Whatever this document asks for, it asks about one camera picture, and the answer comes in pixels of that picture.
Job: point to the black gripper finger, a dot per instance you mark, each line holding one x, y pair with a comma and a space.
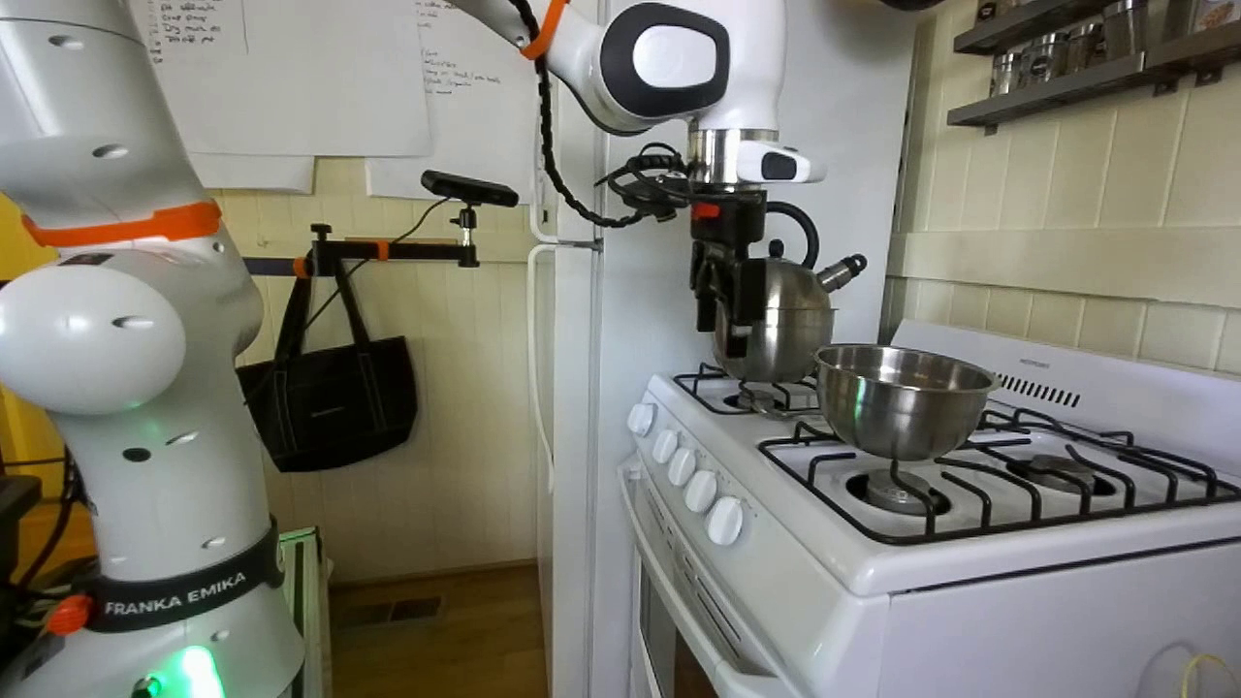
711, 294
744, 311

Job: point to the white stove knob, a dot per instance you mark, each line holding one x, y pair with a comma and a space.
663, 444
640, 415
725, 519
698, 488
680, 466

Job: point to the black stove burner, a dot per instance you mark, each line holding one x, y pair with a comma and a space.
1060, 473
874, 492

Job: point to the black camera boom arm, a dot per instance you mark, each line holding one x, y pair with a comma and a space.
400, 253

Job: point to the silver metal bowl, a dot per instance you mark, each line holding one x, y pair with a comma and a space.
898, 407

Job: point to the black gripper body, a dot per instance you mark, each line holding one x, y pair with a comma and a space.
729, 228

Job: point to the black iron stove grate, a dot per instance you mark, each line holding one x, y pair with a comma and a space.
698, 383
1031, 518

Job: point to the white refrigerator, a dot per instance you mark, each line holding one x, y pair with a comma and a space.
855, 128

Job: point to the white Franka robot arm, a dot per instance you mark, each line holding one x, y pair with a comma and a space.
130, 351

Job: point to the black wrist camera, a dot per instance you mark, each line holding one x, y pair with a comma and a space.
651, 187

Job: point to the black stereo camera bar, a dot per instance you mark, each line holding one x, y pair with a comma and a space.
469, 187

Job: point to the white gas stove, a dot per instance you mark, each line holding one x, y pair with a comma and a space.
1031, 605

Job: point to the metal canister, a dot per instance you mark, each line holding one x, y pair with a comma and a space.
1008, 69
1069, 54

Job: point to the black tote bag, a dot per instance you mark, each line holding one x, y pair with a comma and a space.
329, 407

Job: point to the dark wooden wall shelf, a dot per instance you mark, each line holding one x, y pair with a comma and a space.
1070, 81

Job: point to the green white metal frame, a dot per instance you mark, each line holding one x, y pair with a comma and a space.
307, 605

